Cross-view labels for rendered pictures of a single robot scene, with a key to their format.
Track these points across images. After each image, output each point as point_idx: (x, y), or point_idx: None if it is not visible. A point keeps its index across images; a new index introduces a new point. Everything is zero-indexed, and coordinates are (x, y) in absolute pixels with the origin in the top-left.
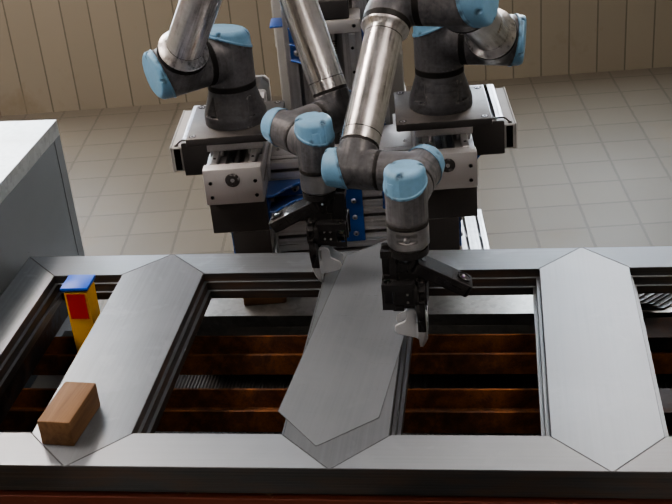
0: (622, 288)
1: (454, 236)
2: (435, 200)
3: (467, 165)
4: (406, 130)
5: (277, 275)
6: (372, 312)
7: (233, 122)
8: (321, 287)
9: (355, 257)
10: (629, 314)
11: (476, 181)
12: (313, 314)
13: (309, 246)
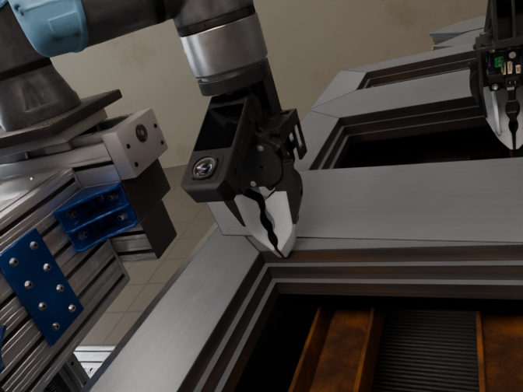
0: (392, 85)
1: (168, 222)
2: (140, 190)
3: (152, 126)
4: (61, 129)
5: (226, 318)
6: (415, 191)
7: None
8: (289, 265)
9: (236, 225)
10: (440, 76)
11: (165, 141)
12: (359, 282)
13: (293, 175)
